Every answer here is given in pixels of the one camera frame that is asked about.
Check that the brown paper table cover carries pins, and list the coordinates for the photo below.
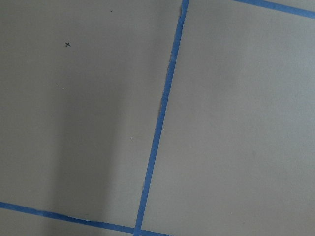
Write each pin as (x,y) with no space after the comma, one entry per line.
(157,117)

